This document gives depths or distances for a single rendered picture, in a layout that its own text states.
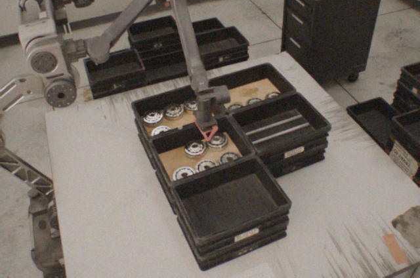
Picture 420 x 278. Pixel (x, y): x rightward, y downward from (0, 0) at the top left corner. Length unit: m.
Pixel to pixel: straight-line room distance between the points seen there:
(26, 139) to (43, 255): 1.34
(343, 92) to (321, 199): 1.92
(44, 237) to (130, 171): 0.73
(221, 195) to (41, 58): 0.90
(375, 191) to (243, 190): 0.63
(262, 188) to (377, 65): 2.61
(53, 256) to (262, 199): 1.25
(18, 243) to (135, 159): 1.11
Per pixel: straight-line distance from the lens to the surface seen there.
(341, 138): 2.32
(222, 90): 1.64
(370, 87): 3.93
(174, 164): 1.96
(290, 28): 3.64
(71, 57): 1.62
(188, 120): 2.18
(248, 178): 1.89
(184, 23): 1.68
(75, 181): 2.19
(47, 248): 2.58
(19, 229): 3.05
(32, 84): 2.09
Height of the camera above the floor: 2.26
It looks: 41 degrees down
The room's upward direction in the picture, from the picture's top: 3 degrees counter-clockwise
